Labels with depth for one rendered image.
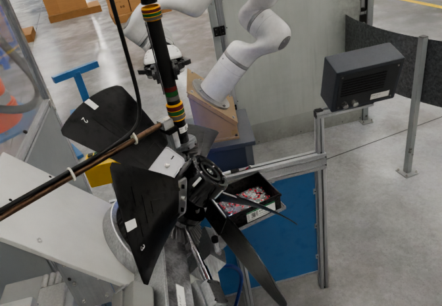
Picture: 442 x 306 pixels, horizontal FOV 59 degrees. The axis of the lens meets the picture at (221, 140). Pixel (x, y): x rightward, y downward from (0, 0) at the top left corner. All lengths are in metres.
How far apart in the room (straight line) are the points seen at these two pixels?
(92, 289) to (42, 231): 0.24
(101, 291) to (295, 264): 1.17
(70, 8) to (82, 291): 9.29
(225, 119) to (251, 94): 1.45
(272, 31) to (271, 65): 1.50
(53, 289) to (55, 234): 0.42
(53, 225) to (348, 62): 1.09
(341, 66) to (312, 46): 1.62
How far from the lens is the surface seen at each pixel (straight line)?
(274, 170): 1.60
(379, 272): 2.34
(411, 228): 2.60
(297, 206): 1.79
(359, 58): 1.51
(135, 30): 1.14
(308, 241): 1.96
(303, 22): 2.99
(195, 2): 1.13
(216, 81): 1.59
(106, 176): 1.48
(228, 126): 1.63
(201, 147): 1.16
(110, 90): 1.07
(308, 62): 3.10
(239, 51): 1.55
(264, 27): 1.52
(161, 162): 1.00
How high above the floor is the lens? 1.80
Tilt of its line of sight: 32 degrees down
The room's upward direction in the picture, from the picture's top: 10 degrees counter-clockwise
